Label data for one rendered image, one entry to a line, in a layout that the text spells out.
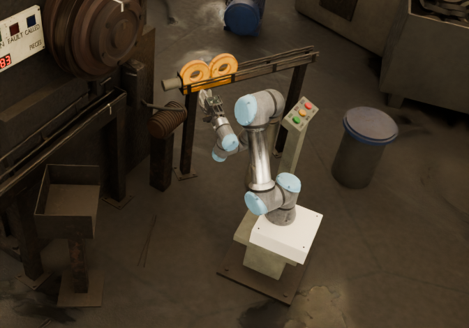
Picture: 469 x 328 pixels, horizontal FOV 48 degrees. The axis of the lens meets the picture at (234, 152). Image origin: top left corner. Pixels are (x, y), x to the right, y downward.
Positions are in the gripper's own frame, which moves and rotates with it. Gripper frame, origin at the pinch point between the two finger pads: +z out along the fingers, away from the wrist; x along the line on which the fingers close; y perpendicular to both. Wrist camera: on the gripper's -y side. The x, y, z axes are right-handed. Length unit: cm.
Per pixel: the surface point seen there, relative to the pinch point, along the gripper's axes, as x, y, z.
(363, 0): -198, -50, 102
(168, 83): 11.8, -5.3, 13.4
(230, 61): -21.3, 3.5, 14.1
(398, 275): -80, -46, -107
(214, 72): -13.0, -2.5, 13.0
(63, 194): 76, -4, -36
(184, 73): 3.7, -0.6, 14.1
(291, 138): -46, -19, -26
